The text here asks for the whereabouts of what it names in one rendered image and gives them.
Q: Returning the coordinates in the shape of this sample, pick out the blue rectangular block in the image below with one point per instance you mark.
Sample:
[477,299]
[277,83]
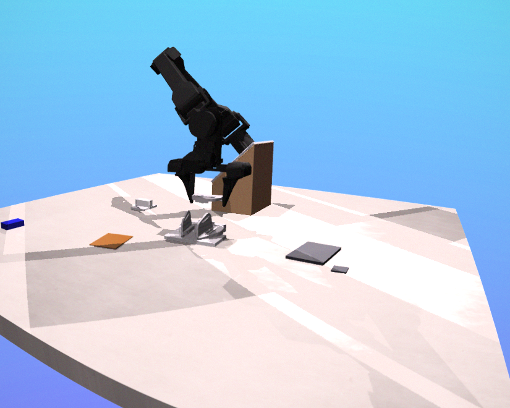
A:
[12,224]

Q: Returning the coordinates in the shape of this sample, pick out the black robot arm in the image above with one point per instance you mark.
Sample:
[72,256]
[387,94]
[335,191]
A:
[196,108]

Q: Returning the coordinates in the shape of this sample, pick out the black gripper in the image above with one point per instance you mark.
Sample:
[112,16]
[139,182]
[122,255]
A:
[234,170]

